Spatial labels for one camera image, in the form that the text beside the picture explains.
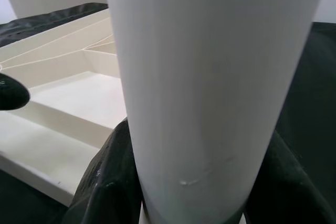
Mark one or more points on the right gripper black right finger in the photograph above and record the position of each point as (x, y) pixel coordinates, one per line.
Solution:
(288, 195)

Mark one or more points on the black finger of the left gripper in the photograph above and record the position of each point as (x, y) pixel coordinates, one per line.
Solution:
(13, 93)

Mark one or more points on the white plastic table leg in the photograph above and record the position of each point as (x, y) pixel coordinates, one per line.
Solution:
(210, 77)

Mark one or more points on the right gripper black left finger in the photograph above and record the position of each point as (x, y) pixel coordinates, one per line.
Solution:
(105, 195)

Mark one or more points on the black cloth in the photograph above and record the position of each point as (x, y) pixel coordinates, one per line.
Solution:
(309, 77)

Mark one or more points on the white plastic table top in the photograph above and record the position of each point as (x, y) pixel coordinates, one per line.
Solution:
(65, 103)

